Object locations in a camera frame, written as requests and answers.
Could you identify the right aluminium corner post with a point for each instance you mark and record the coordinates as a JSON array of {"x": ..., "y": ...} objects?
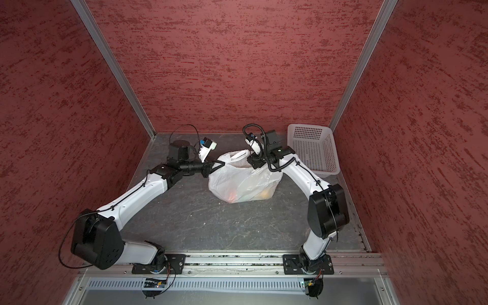
[{"x": 368, "y": 49}]

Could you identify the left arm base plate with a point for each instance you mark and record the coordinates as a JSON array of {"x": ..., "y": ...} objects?
[{"x": 162, "y": 265}]

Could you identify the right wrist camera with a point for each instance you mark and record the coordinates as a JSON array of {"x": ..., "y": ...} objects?
[{"x": 268, "y": 142}]

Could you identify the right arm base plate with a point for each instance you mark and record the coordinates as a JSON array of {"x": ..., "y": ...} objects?
[{"x": 300, "y": 264}]

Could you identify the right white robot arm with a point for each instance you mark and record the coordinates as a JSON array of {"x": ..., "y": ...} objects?
[{"x": 327, "y": 211}]

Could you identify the aluminium corner post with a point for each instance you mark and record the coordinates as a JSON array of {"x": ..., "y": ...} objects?
[
  {"x": 97, "y": 36},
  {"x": 368, "y": 49}
]

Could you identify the aluminium front rail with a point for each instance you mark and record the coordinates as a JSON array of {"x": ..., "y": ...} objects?
[{"x": 269, "y": 264}]

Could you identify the white perforated plastic basket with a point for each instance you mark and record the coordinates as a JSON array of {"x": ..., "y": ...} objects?
[{"x": 315, "y": 146}]

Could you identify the white plastic bag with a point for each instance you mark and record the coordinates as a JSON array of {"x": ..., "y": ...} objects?
[{"x": 238, "y": 181}]

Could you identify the left aluminium corner post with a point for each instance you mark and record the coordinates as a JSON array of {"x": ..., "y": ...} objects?
[{"x": 97, "y": 36}]

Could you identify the white slotted cable duct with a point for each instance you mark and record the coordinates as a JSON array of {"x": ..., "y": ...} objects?
[{"x": 271, "y": 285}]

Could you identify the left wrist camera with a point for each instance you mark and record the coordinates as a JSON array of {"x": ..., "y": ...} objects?
[{"x": 205, "y": 147}]

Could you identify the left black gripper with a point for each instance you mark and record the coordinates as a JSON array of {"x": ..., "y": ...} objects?
[{"x": 208, "y": 168}]

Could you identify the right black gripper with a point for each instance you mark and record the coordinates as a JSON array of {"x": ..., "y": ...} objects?
[{"x": 255, "y": 160}]

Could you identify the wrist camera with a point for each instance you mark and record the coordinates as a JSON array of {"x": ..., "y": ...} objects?
[
  {"x": 268, "y": 142},
  {"x": 205, "y": 147}
]

